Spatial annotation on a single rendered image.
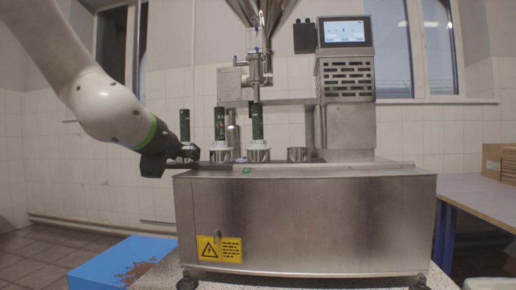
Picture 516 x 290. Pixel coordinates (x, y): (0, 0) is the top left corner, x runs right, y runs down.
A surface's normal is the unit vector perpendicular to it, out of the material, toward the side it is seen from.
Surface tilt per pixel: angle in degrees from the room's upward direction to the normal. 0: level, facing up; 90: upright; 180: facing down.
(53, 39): 123
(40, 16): 118
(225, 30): 90
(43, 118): 90
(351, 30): 90
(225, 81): 90
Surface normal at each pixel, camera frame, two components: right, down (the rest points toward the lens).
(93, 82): 0.08, -0.69
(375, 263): -0.14, 0.04
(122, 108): 0.83, -0.08
